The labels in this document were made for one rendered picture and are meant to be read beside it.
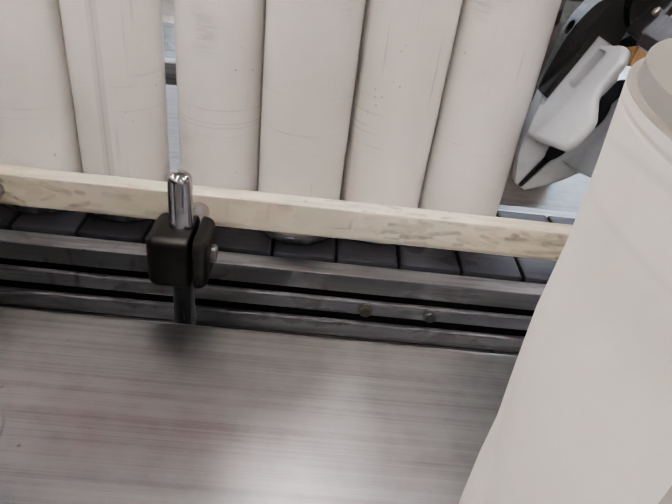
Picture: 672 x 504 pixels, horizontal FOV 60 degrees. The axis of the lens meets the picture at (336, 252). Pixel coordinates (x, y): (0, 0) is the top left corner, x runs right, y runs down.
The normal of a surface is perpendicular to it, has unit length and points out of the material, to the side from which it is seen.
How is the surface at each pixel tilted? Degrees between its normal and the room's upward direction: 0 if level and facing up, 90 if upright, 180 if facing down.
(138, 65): 90
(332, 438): 0
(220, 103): 90
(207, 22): 90
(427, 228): 90
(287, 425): 0
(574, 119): 63
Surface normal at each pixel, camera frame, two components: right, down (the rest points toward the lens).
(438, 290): -0.02, 0.56
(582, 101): -0.84, -0.46
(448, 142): -0.72, 0.32
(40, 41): 0.73, 0.44
